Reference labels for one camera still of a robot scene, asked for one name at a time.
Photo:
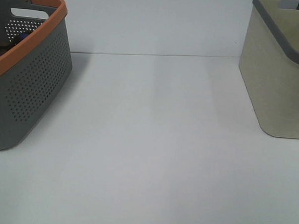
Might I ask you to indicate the grey basket with orange rim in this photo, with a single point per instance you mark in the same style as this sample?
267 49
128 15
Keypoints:
35 69

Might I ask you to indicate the beige basket with grey rim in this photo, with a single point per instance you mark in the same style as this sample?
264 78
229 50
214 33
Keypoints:
269 65

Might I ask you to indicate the blue item in basket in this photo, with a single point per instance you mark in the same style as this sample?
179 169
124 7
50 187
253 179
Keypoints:
21 37

